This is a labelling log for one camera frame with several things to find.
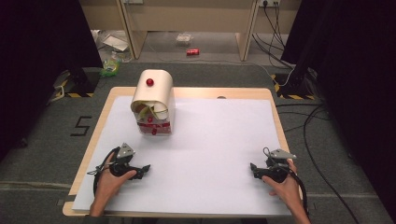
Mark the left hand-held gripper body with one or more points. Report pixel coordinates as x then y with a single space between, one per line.
124 153

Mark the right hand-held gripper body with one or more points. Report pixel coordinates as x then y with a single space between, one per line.
277 169

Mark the red snack packets pile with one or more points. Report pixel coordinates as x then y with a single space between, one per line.
154 128

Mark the cream box with red knob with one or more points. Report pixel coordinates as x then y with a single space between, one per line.
155 90

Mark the person's right hand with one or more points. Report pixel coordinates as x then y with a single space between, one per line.
286 189

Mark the person's left hand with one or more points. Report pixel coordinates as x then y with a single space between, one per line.
107 183

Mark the white board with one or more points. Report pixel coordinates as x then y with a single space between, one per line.
202 155

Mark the black stand base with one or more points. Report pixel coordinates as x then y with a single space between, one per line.
294 87
81 82

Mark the green plastic bag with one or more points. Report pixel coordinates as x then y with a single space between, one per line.
110 67

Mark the wooden table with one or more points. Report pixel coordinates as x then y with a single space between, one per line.
190 92

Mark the pile of white plastic bags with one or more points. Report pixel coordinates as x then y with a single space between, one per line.
113 42

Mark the black curtain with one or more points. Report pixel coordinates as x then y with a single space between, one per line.
31 62
358 77

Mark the red can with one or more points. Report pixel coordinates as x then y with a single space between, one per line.
192 52

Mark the clear plastic bag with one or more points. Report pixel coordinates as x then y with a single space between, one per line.
184 38

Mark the beige desk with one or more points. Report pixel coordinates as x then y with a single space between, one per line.
193 15

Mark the white wall socket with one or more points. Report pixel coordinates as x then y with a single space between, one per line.
269 2

